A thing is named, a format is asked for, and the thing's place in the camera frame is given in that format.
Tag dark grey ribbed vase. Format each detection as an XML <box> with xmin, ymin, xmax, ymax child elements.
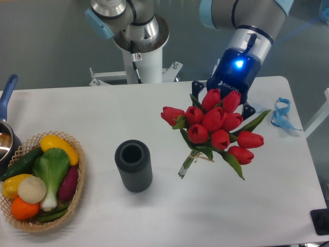
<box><xmin>115</xmin><ymin>139</ymin><xmax>153</xmax><ymax>192</ymax></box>

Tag yellow bell pepper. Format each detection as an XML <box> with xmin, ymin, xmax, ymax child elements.
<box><xmin>2</xmin><ymin>174</ymin><xmax>32</xmax><ymax>200</ymax></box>

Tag blue handled saucepan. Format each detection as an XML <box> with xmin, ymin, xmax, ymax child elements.
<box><xmin>1</xmin><ymin>74</ymin><xmax>22</xmax><ymax>175</ymax></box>

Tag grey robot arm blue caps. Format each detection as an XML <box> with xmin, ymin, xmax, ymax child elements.
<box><xmin>85</xmin><ymin>1</ymin><xmax>293</xmax><ymax>118</ymax></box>

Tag green bok choy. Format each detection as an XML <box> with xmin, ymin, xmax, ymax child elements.
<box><xmin>32</xmin><ymin>148</ymin><xmax>70</xmax><ymax>211</ymax></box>

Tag blue ribbon piece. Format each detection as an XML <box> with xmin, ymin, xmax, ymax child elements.
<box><xmin>252</xmin><ymin>103</ymin><xmax>264</xmax><ymax>113</ymax></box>

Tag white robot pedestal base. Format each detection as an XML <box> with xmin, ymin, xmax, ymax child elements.
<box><xmin>89</xmin><ymin>14</ymin><xmax>183</xmax><ymax>86</ymax></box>

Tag white frame bar right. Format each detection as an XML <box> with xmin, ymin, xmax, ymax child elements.
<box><xmin>304</xmin><ymin>88</ymin><xmax>328</xmax><ymax>138</ymax></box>

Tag blue ribbon strap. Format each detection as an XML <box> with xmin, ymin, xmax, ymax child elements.
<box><xmin>270</xmin><ymin>97</ymin><xmax>303</xmax><ymax>135</ymax></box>

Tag purple sweet potato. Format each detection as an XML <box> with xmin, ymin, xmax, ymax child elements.
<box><xmin>58</xmin><ymin>166</ymin><xmax>79</xmax><ymax>201</ymax></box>

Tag red tulip bouquet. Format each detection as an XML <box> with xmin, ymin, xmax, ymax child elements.
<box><xmin>160</xmin><ymin>89</ymin><xmax>268</xmax><ymax>178</ymax></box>

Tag green bean pods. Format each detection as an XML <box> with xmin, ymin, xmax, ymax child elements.
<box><xmin>36</xmin><ymin>204</ymin><xmax>68</xmax><ymax>223</ymax></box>

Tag black device at edge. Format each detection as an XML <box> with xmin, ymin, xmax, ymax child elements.
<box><xmin>310</xmin><ymin>208</ymin><xmax>328</xmax><ymax>236</ymax></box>

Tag woven wicker basket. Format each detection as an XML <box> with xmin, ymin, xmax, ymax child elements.
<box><xmin>1</xmin><ymin>131</ymin><xmax>86</xmax><ymax>233</ymax></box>

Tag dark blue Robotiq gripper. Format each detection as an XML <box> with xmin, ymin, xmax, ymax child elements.
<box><xmin>192</xmin><ymin>48</ymin><xmax>261</xmax><ymax>120</ymax></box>

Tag dark green cucumber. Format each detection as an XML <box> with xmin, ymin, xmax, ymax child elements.
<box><xmin>1</xmin><ymin>147</ymin><xmax>44</xmax><ymax>182</ymax></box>

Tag orange fruit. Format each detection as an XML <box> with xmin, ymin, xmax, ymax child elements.
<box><xmin>11</xmin><ymin>198</ymin><xmax>40</xmax><ymax>220</ymax></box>

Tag cream white onion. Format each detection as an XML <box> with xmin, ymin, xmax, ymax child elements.
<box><xmin>17</xmin><ymin>176</ymin><xmax>47</xmax><ymax>204</ymax></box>

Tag black cable on pedestal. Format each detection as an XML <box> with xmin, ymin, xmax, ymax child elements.
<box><xmin>129</xmin><ymin>40</ymin><xmax>143</xmax><ymax>84</ymax></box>

